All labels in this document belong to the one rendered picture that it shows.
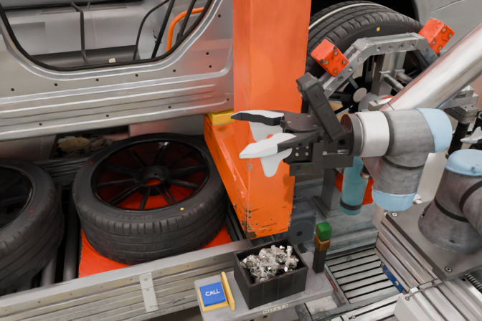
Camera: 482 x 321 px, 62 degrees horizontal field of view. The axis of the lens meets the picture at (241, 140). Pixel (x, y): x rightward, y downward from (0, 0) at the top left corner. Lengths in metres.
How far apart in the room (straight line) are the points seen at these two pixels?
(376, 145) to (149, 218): 1.07
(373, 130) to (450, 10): 1.46
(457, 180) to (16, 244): 1.43
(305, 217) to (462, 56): 1.06
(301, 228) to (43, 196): 1.06
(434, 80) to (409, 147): 0.18
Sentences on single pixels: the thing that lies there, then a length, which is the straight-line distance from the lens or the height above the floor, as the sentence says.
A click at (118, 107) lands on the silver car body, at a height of 0.83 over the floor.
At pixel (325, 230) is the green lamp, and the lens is 1.30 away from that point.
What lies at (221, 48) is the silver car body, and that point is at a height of 1.01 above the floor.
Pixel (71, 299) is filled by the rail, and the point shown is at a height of 0.34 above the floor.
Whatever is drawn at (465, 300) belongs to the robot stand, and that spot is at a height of 0.75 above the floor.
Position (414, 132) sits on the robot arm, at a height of 1.24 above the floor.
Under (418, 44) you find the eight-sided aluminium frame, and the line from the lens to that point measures 1.52.
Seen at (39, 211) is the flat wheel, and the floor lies 0.50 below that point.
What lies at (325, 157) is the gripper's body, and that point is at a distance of 0.67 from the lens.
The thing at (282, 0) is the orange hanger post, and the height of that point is 1.33.
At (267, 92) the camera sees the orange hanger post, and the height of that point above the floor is 1.08.
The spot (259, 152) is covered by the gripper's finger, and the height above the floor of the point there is 1.24.
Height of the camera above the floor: 1.57
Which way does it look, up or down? 33 degrees down
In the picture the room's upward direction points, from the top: straight up
